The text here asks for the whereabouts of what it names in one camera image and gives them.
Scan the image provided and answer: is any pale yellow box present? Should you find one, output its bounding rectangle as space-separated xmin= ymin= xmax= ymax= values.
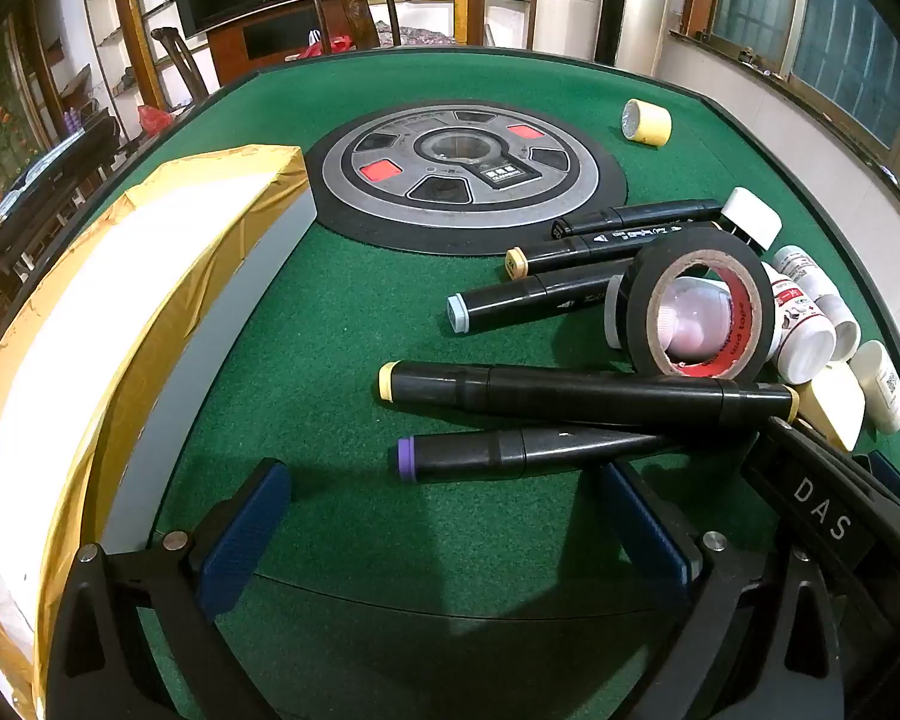
xmin=793 ymin=361 xmax=868 ymax=453

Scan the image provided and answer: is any black electrical tape roll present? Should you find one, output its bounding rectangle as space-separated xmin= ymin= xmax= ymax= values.
xmin=621 ymin=229 xmax=779 ymax=381

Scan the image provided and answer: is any black marker light blue cap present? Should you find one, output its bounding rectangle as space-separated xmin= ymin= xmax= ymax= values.
xmin=447 ymin=261 xmax=635 ymax=335

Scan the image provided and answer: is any long black marker pale yellow cap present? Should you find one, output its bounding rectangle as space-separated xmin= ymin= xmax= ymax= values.
xmin=378 ymin=360 xmax=801 ymax=437

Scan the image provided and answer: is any dark wooden chair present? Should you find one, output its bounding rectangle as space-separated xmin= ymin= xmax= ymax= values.
xmin=298 ymin=0 xmax=402 ymax=53
xmin=151 ymin=28 xmax=211 ymax=106

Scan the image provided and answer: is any black side table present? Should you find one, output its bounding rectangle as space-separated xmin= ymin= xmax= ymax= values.
xmin=0 ymin=116 xmax=125 ymax=278

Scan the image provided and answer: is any yellow tape roll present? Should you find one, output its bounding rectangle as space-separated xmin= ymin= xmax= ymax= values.
xmin=619 ymin=98 xmax=673 ymax=147

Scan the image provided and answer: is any white foam box yellow tape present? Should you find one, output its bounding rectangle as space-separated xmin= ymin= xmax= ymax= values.
xmin=0 ymin=142 xmax=317 ymax=720

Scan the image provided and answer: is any white bottle red label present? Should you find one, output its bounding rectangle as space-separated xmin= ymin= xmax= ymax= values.
xmin=761 ymin=264 xmax=839 ymax=385

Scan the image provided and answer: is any window with wooden frame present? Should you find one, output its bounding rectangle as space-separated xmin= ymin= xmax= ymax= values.
xmin=682 ymin=0 xmax=900 ymax=196

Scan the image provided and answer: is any black marker purple cap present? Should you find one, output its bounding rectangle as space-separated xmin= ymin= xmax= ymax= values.
xmin=397 ymin=426 xmax=691 ymax=485

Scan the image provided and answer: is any white labelled pill bottle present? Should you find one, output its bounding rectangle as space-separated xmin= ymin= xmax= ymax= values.
xmin=772 ymin=244 xmax=863 ymax=362

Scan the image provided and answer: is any cream white bottle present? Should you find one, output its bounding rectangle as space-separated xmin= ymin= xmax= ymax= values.
xmin=849 ymin=340 xmax=900 ymax=434

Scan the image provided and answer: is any white charger adapter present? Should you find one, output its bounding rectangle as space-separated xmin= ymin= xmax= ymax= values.
xmin=718 ymin=187 xmax=785 ymax=252

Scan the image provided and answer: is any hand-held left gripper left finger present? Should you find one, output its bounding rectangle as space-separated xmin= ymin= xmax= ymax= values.
xmin=45 ymin=457 xmax=293 ymax=720

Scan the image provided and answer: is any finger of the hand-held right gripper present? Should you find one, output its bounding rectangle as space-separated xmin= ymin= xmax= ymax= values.
xmin=868 ymin=452 xmax=900 ymax=501

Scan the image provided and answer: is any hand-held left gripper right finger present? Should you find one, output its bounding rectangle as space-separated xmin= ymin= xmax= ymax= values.
xmin=598 ymin=461 xmax=845 ymax=720

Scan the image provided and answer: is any round table control panel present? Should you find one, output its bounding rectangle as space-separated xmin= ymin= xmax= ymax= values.
xmin=305 ymin=106 xmax=627 ymax=256

